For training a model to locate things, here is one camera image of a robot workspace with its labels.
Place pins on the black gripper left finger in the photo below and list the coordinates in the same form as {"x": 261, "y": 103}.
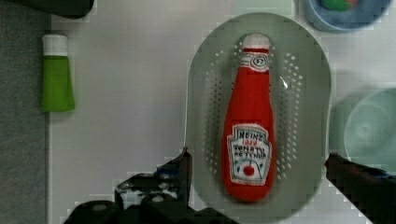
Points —
{"x": 161, "y": 197}

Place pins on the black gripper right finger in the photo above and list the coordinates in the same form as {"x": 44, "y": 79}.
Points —
{"x": 371, "y": 190}

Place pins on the black cylinder object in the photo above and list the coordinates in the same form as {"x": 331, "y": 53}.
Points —
{"x": 70, "y": 9}

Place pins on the green tube with white cap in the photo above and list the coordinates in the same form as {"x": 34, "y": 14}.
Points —
{"x": 57, "y": 94}

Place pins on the grey-green oval strainer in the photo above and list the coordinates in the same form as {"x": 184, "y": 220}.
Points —
{"x": 301, "y": 92}

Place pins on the green plastic cup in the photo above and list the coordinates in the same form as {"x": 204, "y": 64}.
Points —
{"x": 363, "y": 128}

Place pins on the blue bowl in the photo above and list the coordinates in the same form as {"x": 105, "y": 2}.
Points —
{"x": 360, "y": 16}

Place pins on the red felt ketchup bottle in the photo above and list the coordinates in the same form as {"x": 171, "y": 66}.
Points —
{"x": 248, "y": 145}

